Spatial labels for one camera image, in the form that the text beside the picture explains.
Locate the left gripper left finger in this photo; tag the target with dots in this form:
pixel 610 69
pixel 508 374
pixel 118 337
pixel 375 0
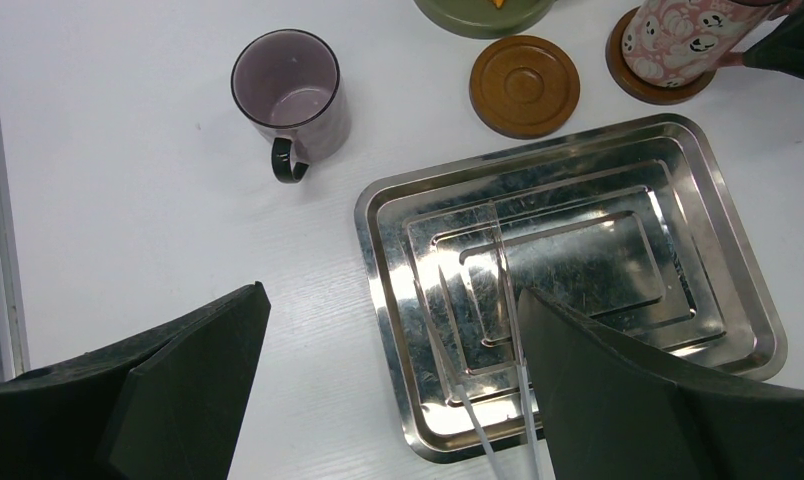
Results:
pixel 166 403

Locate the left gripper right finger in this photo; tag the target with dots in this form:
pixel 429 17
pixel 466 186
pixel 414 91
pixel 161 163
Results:
pixel 613 407

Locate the grey purple mug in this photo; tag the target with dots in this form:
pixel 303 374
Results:
pixel 288 84

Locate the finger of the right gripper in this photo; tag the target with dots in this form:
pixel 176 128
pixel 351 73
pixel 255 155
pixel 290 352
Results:
pixel 783 49

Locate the stainless steel tray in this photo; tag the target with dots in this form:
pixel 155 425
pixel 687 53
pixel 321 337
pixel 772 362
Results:
pixel 631 224

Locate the green three-tier serving stand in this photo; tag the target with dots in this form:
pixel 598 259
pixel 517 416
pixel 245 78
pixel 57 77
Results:
pixel 480 19

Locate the brown wooden coaster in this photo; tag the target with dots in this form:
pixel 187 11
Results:
pixel 636 87
pixel 524 87

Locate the metal serving tongs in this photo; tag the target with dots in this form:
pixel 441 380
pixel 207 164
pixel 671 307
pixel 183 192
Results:
pixel 463 279

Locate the pink floral mug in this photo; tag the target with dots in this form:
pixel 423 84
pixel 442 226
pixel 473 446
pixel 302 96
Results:
pixel 670 43

